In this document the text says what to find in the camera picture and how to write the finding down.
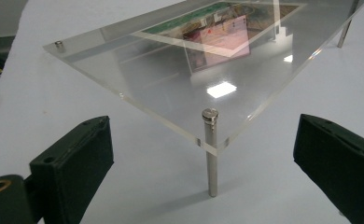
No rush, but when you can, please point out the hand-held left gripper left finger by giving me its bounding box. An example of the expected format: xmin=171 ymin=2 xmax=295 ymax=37
xmin=29 ymin=115 xmax=115 ymax=224

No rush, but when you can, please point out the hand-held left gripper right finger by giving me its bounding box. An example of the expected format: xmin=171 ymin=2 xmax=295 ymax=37
xmin=293 ymin=113 xmax=364 ymax=224

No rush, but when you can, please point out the clear acrylic panel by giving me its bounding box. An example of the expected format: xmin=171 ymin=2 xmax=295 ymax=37
xmin=42 ymin=0 xmax=364 ymax=157

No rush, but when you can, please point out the silver metal leg rod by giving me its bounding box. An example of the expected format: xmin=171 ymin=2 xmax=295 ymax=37
xmin=201 ymin=107 xmax=220 ymax=198
xmin=54 ymin=40 xmax=66 ymax=54
xmin=337 ymin=0 xmax=360 ymax=49

